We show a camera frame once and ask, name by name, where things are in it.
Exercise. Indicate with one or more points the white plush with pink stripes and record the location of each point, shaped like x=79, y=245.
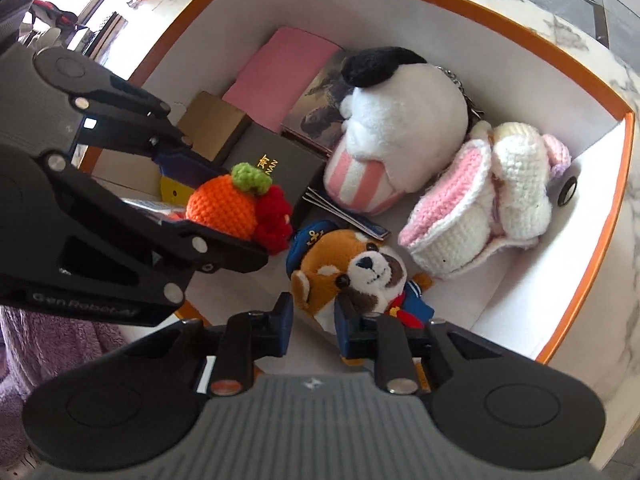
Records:
x=410, y=110

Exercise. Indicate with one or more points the black remote control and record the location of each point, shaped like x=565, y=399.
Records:
x=105, y=32

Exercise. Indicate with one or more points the dark picture book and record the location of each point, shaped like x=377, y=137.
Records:
x=320, y=105

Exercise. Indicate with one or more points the brown sailor dog plush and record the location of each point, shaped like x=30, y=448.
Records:
x=370, y=260

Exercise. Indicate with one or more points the dark booklet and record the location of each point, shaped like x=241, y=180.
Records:
x=350, y=217

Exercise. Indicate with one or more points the orange cardboard box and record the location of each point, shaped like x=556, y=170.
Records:
x=500, y=35

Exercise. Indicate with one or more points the orange crochet fruit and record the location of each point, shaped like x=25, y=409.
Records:
x=220, y=205

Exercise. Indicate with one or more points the black gift box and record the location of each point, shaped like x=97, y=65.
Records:
x=285, y=160

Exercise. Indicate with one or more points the small brown cardboard box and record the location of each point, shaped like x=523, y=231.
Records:
x=210, y=120

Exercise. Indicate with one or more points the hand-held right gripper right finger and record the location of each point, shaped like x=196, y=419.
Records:
x=345, y=330

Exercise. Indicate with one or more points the white hand cream tube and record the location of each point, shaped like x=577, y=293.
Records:
x=145, y=205

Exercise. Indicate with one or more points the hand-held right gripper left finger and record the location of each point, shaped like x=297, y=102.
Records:
x=285, y=320

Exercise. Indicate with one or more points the white and pink crochet bag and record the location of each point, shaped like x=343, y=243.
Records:
x=450, y=220

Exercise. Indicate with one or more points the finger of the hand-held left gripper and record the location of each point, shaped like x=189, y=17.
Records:
x=150, y=240
x=125, y=105

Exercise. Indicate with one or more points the pink box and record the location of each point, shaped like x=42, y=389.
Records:
x=285, y=80

